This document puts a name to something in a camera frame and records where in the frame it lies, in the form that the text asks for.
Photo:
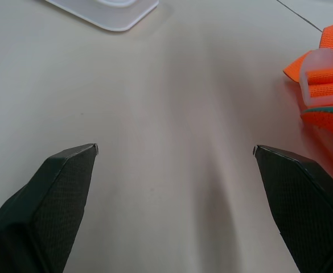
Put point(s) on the orange mesh strap item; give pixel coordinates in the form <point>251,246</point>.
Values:
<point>325,76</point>

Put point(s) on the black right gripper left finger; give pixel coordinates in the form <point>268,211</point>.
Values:
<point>49,204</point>

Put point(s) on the white plastic tray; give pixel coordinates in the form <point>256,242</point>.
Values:
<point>112,14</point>

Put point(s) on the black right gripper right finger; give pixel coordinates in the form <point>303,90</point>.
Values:
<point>303,204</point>

